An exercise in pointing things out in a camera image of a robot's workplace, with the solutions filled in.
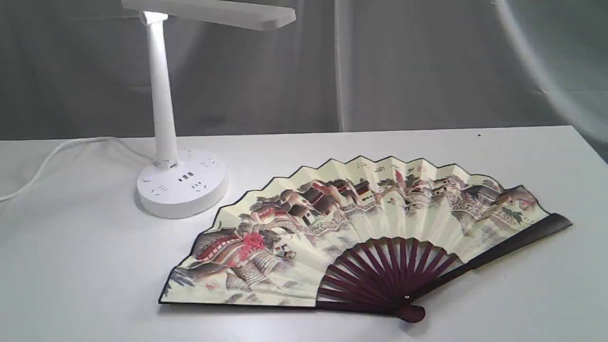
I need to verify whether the painted paper folding fan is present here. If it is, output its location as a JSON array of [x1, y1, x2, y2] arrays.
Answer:
[[158, 156, 572, 323]]

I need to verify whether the white desk lamp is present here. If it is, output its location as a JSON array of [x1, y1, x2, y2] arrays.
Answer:
[[122, 0, 297, 219]]

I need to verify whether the grey backdrop curtain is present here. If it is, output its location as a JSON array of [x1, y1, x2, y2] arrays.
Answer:
[[1, 0, 607, 159]]

